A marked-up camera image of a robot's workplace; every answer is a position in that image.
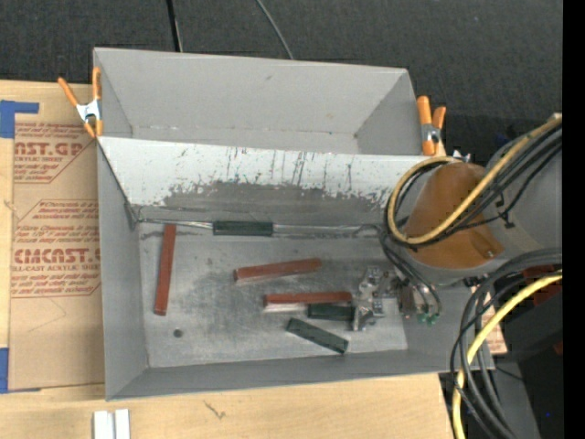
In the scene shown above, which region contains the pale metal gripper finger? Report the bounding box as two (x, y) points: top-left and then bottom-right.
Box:
(357, 266), (390, 301)
(350, 299), (386, 333)

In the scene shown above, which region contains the brown cardboard board red print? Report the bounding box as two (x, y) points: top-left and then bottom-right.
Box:
(0, 79), (107, 393)

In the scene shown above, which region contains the grey metal bin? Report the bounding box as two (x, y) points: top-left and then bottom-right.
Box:
(92, 47), (495, 402)

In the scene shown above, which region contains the red-brown flat block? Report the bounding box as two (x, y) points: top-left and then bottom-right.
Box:
(262, 291), (354, 315)
(232, 257), (323, 285)
(153, 223), (178, 317)

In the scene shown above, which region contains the dark green flat block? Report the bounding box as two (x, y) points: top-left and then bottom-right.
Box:
(306, 303), (357, 323)
(285, 317), (350, 356)
(212, 220), (275, 237)

